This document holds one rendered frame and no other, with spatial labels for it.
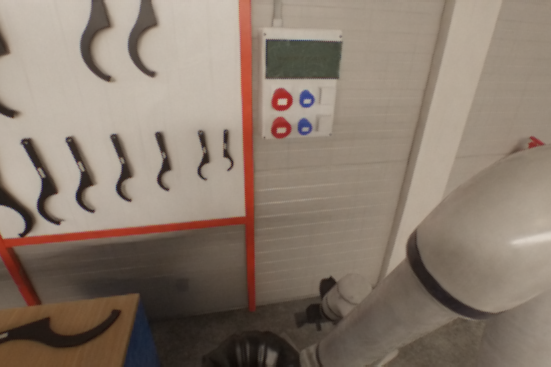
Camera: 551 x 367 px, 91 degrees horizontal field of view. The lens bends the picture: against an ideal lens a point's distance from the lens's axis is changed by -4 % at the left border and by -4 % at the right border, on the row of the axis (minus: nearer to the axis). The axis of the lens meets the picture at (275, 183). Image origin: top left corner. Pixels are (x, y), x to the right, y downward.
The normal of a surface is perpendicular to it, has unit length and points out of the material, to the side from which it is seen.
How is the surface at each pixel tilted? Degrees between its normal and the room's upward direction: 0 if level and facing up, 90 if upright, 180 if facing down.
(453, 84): 90
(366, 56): 90
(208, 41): 90
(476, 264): 83
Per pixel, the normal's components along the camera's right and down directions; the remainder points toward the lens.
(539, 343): -0.76, 0.24
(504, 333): -0.98, 0.10
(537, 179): -0.43, -0.64
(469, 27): 0.21, 0.45
